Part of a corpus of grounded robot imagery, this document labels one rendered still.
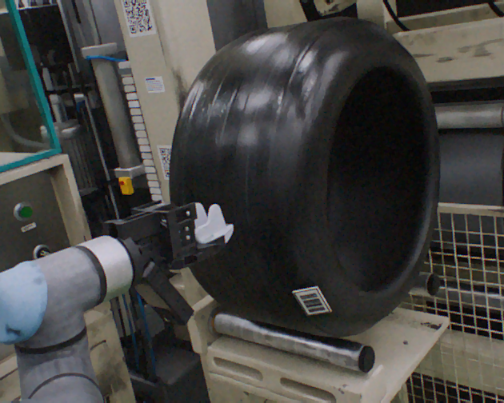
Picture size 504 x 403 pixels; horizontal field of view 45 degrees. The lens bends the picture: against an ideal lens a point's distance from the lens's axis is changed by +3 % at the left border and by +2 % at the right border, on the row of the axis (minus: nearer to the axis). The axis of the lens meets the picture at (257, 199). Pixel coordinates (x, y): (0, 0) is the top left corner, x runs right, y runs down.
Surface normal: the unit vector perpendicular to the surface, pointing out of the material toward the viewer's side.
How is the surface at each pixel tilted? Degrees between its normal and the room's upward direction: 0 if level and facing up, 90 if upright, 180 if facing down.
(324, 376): 0
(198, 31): 90
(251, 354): 0
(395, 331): 0
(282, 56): 30
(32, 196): 90
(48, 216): 90
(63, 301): 93
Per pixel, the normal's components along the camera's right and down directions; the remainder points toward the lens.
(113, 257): 0.62, -0.42
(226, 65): -0.46, -0.64
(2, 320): -0.62, 0.25
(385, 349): -0.18, -0.94
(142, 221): 0.77, 0.05
